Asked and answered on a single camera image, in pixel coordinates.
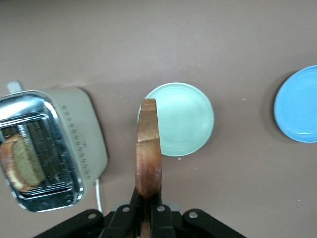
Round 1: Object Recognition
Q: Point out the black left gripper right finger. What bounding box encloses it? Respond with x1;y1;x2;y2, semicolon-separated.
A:
149;187;248;238

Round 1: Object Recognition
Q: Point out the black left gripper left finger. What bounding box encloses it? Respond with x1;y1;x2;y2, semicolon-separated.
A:
32;185;144;238

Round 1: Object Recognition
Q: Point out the toasted bread slice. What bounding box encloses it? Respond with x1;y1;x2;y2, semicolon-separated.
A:
135;98;163;238
0;133;47;193

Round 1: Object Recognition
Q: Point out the mint green round plate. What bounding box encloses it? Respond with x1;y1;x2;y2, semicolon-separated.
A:
137;82;215;157

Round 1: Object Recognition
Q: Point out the blue round plate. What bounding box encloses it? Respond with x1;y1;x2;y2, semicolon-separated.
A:
273;65;317;144

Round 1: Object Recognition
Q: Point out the beige chrome toaster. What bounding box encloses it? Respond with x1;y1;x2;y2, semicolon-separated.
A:
0;79;110;213

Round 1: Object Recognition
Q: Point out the white toaster power cord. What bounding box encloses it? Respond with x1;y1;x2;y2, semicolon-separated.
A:
95;178;104;214

